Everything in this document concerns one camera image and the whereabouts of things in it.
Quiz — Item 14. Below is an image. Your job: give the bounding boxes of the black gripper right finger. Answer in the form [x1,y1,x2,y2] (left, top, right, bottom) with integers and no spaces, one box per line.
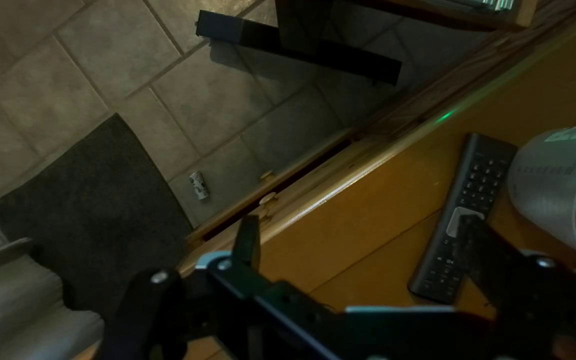
[456,214,541,316]

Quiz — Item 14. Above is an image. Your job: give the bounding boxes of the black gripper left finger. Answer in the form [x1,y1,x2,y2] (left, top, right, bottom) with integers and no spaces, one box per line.
[230,214,261,272]

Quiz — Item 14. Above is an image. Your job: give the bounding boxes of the black remote control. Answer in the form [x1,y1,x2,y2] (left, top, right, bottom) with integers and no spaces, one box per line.
[405,131,520,306]

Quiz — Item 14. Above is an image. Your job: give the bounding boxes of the small white floor object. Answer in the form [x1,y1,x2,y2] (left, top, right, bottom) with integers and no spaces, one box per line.
[186,170,212,204]

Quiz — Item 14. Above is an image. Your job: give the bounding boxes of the clear plastic measuring jug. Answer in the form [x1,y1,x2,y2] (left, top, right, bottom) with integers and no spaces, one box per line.
[505,122,576,269]

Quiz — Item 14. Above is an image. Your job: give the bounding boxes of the wooden dresser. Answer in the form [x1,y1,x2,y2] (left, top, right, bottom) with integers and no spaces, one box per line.
[176,0,576,360]

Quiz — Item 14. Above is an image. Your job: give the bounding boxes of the dark grey floor mat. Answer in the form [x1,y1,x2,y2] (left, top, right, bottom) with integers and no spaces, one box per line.
[0,112,196,316]

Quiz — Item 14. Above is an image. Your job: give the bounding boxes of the black metal stand leg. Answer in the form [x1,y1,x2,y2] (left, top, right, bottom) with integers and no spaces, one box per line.
[193,0,404,87]

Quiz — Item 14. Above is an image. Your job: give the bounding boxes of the white fabric bedding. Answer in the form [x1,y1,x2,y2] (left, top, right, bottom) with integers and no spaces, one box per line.
[0,202,106,360]

